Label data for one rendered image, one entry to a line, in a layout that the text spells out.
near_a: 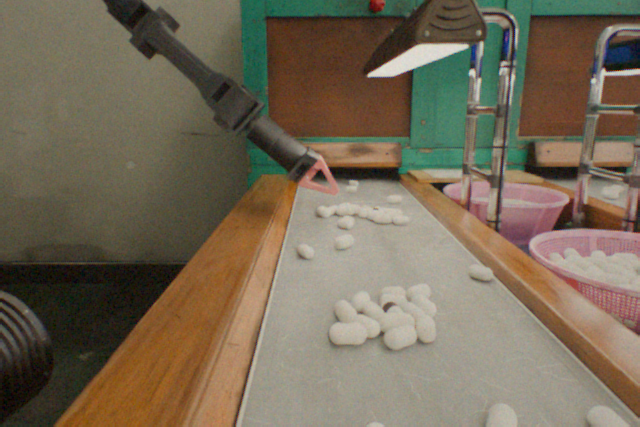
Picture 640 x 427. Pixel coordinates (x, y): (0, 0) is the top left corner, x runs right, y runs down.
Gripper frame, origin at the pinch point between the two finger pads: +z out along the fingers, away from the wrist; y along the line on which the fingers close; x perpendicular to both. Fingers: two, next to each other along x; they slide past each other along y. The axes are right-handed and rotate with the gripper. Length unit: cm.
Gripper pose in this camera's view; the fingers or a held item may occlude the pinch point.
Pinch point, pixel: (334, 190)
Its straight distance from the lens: 84.2
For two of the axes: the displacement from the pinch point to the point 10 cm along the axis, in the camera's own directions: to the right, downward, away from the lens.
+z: 7.7, 6.3, 1.4
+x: -6.4, 7.5, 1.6
